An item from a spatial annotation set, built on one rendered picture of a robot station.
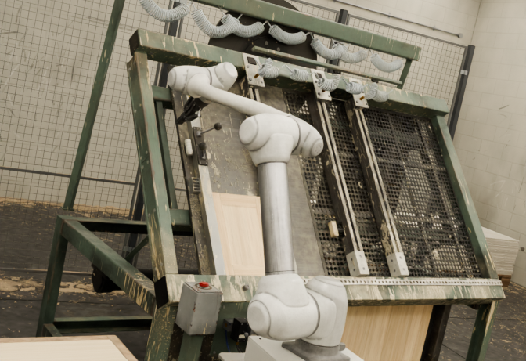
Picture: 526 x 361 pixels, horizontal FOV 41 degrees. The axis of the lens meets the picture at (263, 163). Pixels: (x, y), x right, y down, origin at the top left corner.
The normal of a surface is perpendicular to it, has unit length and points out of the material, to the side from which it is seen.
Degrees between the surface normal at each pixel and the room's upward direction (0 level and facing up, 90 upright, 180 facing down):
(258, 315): 96
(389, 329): 90
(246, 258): 51
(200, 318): 90
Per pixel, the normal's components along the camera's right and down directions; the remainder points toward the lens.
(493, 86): -0.88, -0.13
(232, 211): 0.56, -0.44
